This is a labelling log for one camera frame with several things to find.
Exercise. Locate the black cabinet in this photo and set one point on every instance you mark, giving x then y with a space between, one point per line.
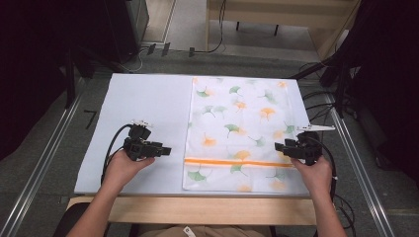
126 29

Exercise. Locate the person's beige clothing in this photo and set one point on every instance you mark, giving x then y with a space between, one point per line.
210 231

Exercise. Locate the person's right hand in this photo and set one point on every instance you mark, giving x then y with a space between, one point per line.
313 177

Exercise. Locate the black stand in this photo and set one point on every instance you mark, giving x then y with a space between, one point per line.
70 79
339 82

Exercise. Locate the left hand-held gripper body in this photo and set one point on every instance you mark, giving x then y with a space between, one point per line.
138 148

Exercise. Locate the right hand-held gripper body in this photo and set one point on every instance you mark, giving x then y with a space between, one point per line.
308 149

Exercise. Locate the black curtain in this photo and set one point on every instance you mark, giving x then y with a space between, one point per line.
29 65
392 82

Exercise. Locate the person's left hand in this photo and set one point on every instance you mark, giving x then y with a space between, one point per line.
123 169

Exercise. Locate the wooden table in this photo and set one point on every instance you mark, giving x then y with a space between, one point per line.
204 210

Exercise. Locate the leaf-printed mesh laundry bag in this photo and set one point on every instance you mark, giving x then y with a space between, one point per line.
237 131

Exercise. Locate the metal floor rail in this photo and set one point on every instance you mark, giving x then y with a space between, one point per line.
39 168
359 168

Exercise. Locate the light wooden furniture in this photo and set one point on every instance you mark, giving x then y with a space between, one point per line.
290 13

